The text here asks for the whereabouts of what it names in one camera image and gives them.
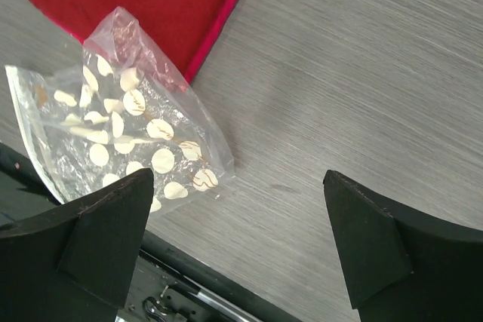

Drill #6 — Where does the clear polka dot zip bag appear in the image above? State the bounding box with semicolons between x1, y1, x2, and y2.
5;7;235;215

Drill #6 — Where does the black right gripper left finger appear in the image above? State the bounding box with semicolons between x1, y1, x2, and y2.
1;169;154;321

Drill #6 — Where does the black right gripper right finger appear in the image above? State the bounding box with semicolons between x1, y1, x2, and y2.
324;170;482;321

